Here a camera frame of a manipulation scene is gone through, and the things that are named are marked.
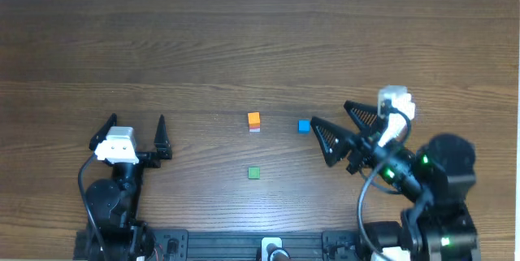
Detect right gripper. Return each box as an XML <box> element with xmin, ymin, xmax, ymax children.
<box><xmin>310</xmin><ymin>100</ymin><xmax>403</xmax><ymax>175</ymax></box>

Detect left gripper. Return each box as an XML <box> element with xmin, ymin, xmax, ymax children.
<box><xmin>89</xmin><ymin>112</ymin><xmax>174</xmax><ymax>169</ymax></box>

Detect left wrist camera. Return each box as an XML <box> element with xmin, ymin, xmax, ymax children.
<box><xmin>93</xmin><ymin>125</ymin><xmax>141</xmax><ymax>166</ymax></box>

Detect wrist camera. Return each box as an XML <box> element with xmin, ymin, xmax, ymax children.
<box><xmin>376</xmin><ymin>85</ymin><xmax>417</xmax><ymax>148</ymax></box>
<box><xmin>93</xmin><ymin>125</ymin><xmax>141</xmax><ymax>166</ymax></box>

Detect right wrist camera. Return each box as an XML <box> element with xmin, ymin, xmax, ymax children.
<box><xmin>376</xmin><ymin>85</ymin><xmax>417</xmax><ymax>148</ymax></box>

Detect mounting rail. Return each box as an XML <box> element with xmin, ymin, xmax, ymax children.
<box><xmin>75</xmin><ymin>228</ymin><xmax>366</xmax><ymax>261</ymax></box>

